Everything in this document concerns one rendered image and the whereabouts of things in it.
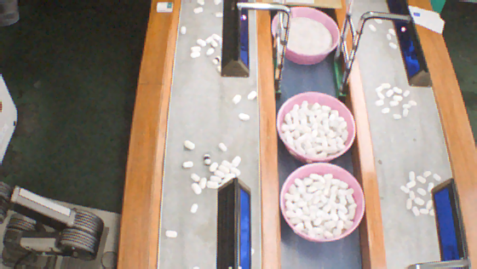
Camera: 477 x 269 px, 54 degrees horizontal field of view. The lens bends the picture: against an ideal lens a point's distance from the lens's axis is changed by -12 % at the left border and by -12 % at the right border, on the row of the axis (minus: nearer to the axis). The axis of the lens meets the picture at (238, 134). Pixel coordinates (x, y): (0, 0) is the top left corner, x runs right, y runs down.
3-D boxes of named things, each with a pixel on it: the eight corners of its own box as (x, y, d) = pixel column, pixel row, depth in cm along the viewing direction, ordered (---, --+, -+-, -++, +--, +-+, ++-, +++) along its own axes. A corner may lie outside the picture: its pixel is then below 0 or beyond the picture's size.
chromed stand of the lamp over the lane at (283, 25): (227, 98, 189) (231, 8, 152) (227, 56, 200) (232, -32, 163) (280, 100, 190) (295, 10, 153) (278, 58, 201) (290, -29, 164)
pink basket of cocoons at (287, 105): (293, 184, 171) (297, 169, 164) (261, 120, 185) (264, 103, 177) (362, 159, 178) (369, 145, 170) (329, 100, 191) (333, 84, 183)
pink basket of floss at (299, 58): (304, 82, 195) (308, 65, 187) (255, 42, 205) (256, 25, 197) (348, 50, 206) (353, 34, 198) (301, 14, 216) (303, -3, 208)
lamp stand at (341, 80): (336, 102, 191) (362, 16, 153) (330, 61, 202) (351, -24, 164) (384, 105, 191) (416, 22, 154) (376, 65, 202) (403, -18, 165)
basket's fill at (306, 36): (276, 64, 198) (278, 54, 193) (273, 23, 211) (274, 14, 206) (334, 67, 199) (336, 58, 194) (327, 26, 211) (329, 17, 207)
